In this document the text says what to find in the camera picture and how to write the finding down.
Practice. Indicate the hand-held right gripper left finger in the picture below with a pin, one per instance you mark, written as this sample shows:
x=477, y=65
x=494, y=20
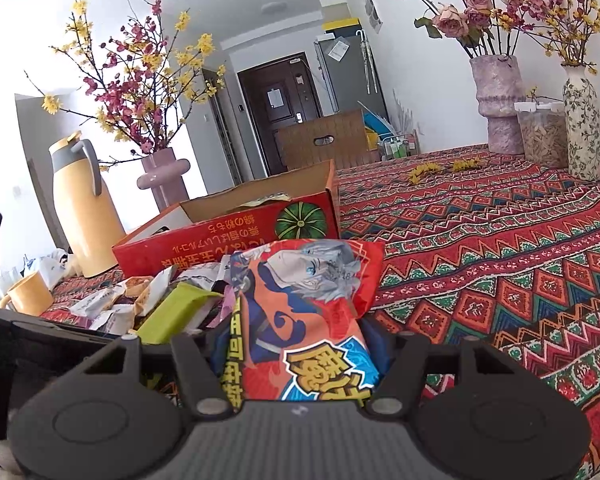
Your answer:
x=195, y=360

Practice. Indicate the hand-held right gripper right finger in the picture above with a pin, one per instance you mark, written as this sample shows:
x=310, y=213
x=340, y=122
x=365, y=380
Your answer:
x=380, y=355

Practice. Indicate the green snack bar wrapper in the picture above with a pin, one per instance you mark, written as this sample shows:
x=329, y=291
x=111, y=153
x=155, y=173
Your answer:
x=175, y=310

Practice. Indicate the pile of mixed snack packets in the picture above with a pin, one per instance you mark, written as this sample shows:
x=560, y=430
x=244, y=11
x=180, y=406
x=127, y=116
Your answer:
x=110, y=300

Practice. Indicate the large orange printed snack bag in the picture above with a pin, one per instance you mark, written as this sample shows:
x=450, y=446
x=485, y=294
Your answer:
x=290, y=320

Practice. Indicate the red cardboard box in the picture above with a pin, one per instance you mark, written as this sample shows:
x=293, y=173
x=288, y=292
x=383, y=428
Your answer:
x=205, y=245

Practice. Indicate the yellow ceramic mug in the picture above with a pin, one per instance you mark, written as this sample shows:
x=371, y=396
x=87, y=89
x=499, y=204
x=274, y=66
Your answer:
x=27, y=295

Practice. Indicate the white plastic bag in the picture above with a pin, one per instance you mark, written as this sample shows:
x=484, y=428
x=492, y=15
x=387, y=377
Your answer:
x=50, y=267

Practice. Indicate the red patterned tablecloth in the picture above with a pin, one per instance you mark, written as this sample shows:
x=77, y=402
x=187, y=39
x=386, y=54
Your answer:
x=480, y=260

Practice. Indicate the yellow thermos jug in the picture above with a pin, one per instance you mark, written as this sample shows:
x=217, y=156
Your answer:
x=85, y=220

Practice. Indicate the mauve glass vase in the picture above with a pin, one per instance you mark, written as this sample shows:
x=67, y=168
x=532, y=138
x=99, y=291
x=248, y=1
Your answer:
x=165, y=180

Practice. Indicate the fallen yellow petals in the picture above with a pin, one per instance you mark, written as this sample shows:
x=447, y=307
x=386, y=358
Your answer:
x=420, y=172

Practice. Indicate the dark brown door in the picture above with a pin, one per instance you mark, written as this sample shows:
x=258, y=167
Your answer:
x=280, y=130

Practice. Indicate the textured pink ceramic vase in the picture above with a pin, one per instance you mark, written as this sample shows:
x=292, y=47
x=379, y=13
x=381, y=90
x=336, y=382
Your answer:
x=497, y=105

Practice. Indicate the grey refrigerator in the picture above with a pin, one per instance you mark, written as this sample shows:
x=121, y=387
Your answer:
x=345, y=80

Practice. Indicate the pink and yellow blossom branches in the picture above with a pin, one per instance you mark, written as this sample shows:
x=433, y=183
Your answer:
x=130, y=85

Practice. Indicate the folded white umbrella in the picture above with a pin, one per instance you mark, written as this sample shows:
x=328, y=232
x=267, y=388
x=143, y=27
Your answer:
x=367, y=65

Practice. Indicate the paper sheet on refrigerator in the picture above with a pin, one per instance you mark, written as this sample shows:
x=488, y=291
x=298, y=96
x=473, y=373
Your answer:
x=338, y=52

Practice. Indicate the floral patterned white vase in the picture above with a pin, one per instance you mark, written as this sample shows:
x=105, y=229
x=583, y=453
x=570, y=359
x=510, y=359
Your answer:
x=584, y=125

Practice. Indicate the yellow box on refrigerator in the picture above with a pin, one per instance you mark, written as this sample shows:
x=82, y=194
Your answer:
x=341, y=28

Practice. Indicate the dried pink roses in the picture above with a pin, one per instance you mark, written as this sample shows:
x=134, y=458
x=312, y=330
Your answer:
x=452, y=20

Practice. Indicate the ceiling light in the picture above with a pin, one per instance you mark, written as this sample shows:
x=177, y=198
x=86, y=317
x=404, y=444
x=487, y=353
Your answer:
x=275, y=7

